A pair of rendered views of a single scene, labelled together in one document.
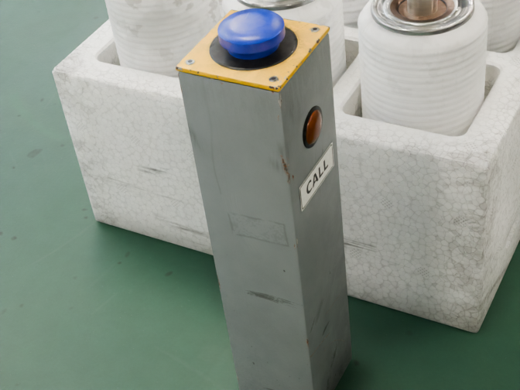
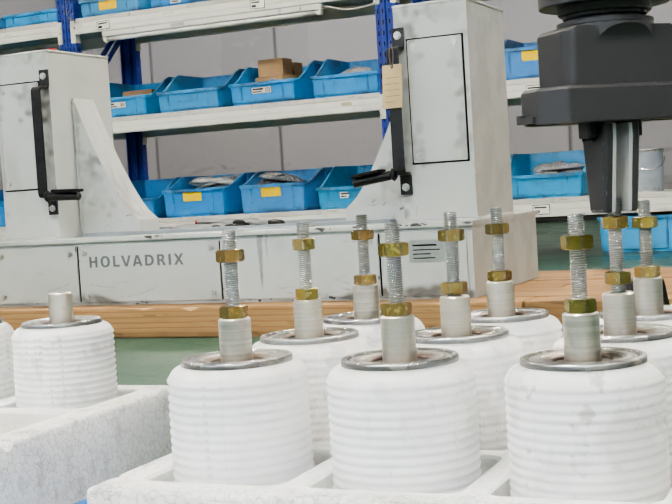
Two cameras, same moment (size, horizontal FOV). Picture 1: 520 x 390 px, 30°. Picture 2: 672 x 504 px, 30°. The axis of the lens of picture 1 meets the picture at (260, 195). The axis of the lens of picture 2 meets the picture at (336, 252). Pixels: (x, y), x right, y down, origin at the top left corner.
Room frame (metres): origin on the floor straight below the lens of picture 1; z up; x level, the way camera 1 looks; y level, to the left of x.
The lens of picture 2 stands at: (1.02, 0.78, 0.37)
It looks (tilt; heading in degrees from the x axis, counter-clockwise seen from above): 3 degrees down; 261
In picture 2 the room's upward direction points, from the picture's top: 4 degrees counter-clockwise
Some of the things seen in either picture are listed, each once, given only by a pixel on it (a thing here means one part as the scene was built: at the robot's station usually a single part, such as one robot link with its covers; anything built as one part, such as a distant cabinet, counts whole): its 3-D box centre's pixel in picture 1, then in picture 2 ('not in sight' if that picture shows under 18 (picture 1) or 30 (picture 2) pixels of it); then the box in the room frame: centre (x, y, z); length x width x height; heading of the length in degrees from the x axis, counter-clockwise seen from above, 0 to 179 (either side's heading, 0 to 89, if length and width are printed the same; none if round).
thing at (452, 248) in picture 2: not in sight; (452, 263); (0.79, -0.10, 0.30); 0.01 x 0.01 x 0.08
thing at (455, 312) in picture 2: not in sight; (455, 318); (0.79, -0.10, 0.26); 0.02 x 0.02 x 0.03
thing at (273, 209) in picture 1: (278, 237); not in sight; (0.50, -0.01, 0.16); 0.07 x 0.07 x 0.31; 57
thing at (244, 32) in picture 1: (252, 38); not in sight; (0.50, -0.01, 0.32); 0.04 x 0.04 x 0.02
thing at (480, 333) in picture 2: not in sight; (456, 336); (0.79, -0.10, 0.25); 0.08 x 0.08 x 0.01
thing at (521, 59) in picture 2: not in sight; (547, 58); (-0.94, -4.81, 0.89); 0.50 x 0.38 x 0.21; 56
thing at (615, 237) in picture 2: not in sight; (616, 252); (0.69, -0.04, 0.31); 0.01 x 0.01 x 0.08
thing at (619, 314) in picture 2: not in sight; (619, 316); (0.69, -0.04, 0.26); 0.02 x 0.02 x 0.03
